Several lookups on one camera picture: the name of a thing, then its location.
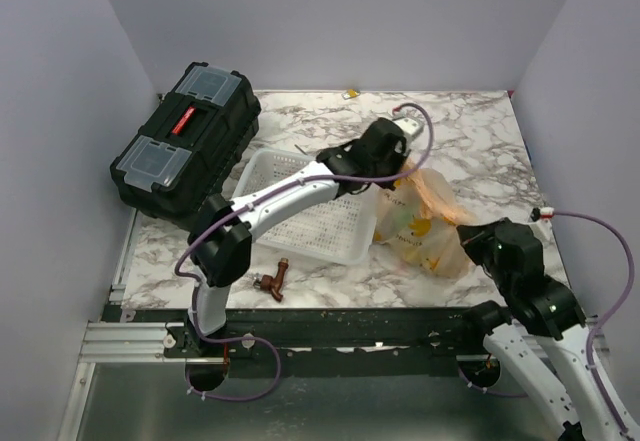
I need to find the orange translucent plastic bag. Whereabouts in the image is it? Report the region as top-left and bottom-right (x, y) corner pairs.
(373, 168), (477, 279)

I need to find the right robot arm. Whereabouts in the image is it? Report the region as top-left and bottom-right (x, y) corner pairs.
(457, 218), (639, 440)

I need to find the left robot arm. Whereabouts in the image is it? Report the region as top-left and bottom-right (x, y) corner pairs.
(183, 117), (424, 356)

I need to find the small yellow tag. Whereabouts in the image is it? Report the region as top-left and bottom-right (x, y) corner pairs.
(341, 89), (361, 100)

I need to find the small grey hex key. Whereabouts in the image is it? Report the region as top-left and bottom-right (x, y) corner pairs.
(294, 144), (308, 155)

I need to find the white plastic basket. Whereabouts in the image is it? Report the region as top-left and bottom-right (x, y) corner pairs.
(233, 148), (377, 265)

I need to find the brown faucet tap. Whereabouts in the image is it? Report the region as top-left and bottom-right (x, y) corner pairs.
(253, 258), (289, 302)

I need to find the black plastic toolbox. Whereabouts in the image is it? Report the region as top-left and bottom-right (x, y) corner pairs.
(110, 62), (261, 231)

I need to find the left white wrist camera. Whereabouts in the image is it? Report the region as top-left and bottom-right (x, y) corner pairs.
(393, 117), (424, 143)

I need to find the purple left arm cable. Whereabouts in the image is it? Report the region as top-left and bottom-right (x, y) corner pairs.
(174, 102), (434, 402)

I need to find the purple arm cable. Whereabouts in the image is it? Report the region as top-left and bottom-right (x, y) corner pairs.
(457, 206), (636, 437)
(174, 102), (434, 402)

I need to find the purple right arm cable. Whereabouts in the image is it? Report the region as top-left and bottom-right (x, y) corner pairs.
(457, 206), (636, 437)

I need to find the black mounting rail base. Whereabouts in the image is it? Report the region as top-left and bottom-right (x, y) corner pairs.
(101, 304), (497, 378)

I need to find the aluminium rail extrusion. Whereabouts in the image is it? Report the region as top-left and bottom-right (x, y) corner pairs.
(79, 322), (185, 364)

